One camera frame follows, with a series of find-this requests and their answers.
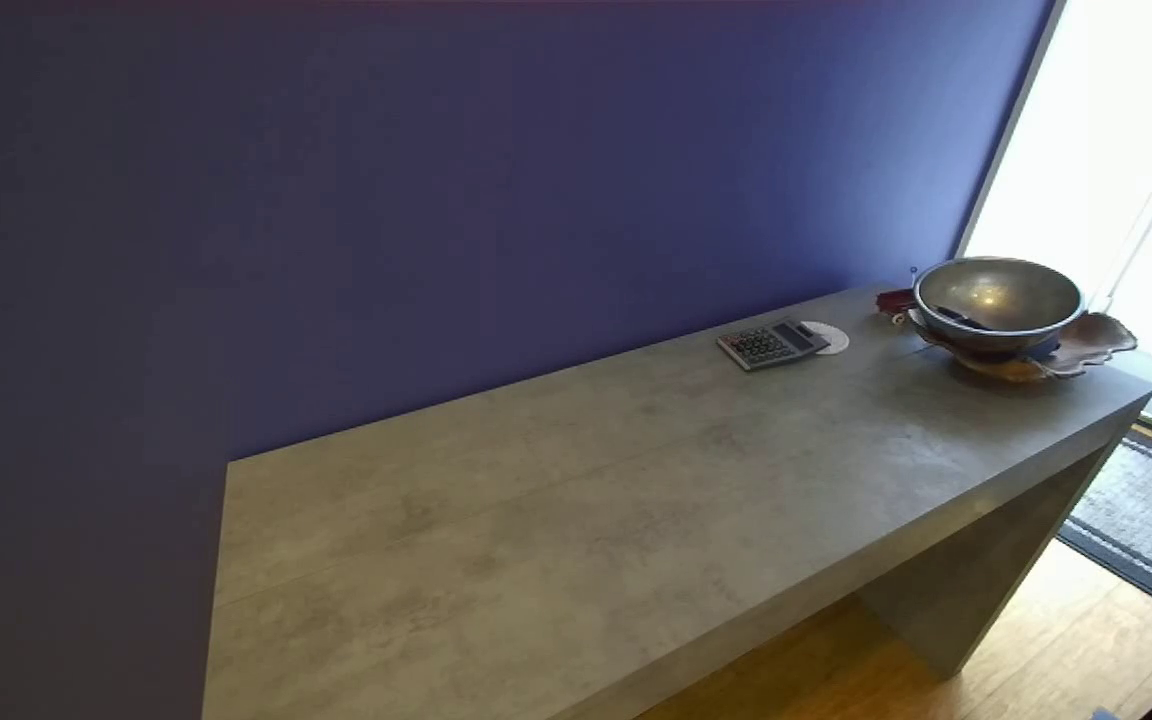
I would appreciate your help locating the small red flat object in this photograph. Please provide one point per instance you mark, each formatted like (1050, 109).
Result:
(893, 303)

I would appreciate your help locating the grey concrete-look cabinet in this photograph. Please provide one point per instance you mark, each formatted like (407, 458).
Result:
(579, 535)

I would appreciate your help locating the silver metal bowl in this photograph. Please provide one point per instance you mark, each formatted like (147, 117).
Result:
(1000, 297)

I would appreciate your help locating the grey pocket calculator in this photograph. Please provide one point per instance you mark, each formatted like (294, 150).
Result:
(773, 344)

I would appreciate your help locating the white round protractor disc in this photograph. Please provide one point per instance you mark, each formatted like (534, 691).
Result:
(838, 337)

